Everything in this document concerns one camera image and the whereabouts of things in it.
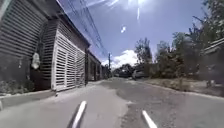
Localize vehicle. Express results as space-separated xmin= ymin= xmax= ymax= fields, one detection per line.
xmin=130 ymin=69 xmax=146 ymax=81

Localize utility pole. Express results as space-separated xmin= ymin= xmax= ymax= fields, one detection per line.
xmin=107 ymin=52 xmax=112 ymax=79

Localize concrete kerb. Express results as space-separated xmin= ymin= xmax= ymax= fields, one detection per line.
xmin=0 ymin=88 xmax=57 ymax=111

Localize overhead wires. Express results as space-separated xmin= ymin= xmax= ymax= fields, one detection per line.
xmin=64 ymin=0 xmax=111 ymax=59

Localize low plants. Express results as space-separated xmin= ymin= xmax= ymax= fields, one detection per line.
xmin=0 ymin=78 xmax=36 ymax=96

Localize dry grass verge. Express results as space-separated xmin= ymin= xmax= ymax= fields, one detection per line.
xmin=139 ymin=77 xmax=224 ymax=98

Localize building with slatted wall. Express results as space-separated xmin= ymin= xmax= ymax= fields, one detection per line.
xmin=0 ymin=0 xmax=104 ymax=93

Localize row of trees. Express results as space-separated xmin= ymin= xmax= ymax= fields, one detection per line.
xmin=113 ymin=0 xmax=224 ymax=84

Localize grey concrete road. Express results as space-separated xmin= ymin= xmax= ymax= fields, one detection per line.
xmin=0 ymin=77 xmax=224 ymax=128

